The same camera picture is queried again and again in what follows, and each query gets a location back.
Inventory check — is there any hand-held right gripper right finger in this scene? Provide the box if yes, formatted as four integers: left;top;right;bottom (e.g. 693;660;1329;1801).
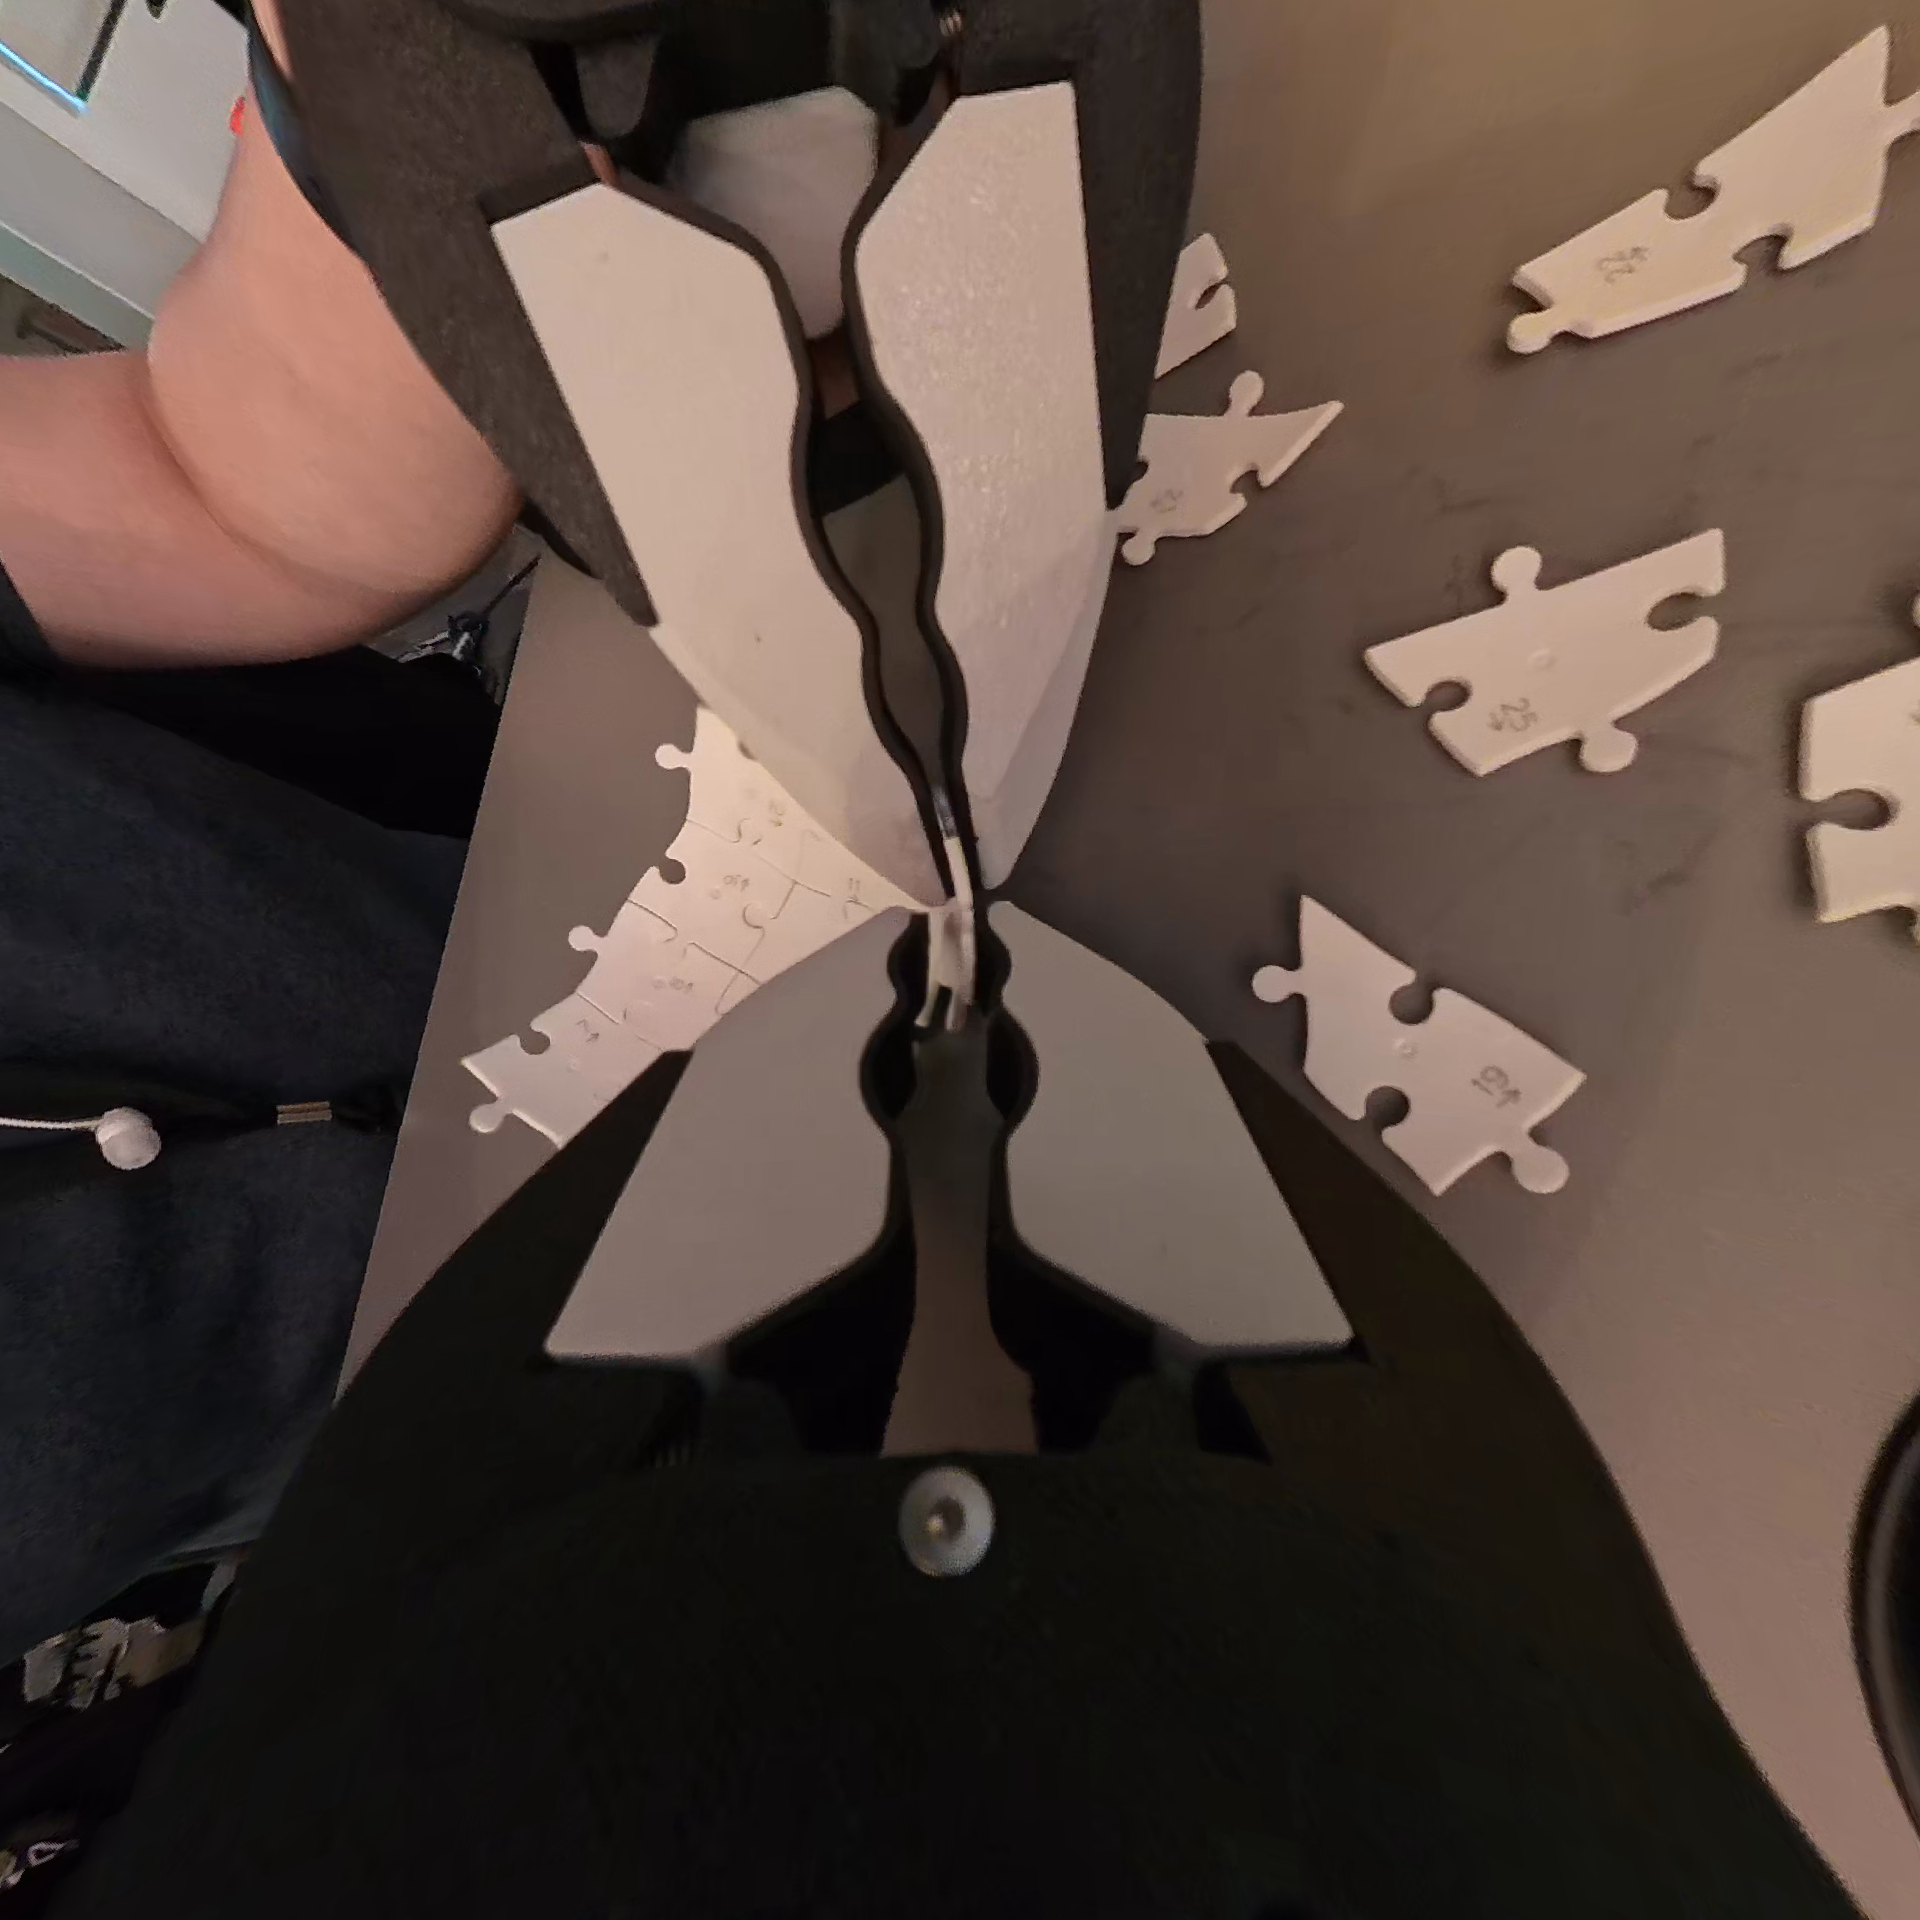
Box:
976;901;1357;1377

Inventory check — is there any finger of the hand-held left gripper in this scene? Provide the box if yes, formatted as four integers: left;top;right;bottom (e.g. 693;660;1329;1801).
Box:
489;180;976;903
850;82;1117;887

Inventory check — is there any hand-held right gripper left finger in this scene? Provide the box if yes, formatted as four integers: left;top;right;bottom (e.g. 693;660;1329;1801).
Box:
546;916;932;1377

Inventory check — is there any assembled white puzzle section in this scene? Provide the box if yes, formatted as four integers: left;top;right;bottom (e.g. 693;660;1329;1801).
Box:
465;712;932;1143

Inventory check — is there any white puzzle piece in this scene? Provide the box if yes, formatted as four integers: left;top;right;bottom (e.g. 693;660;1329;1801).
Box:
916;881;991;1037

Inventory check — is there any person's left forearm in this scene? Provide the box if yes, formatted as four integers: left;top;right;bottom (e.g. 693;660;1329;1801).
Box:
0;122;557;664

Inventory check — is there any scattered loose puzzle pieces group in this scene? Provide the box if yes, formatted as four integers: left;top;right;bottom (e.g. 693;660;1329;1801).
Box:
1110;32;1920;1196

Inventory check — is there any black round ball stand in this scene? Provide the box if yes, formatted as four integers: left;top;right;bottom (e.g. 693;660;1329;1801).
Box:
1856;1397;1920;1801

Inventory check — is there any white drawstring cord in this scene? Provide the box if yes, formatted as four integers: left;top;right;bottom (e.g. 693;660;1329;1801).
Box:
0;1105;160;1172

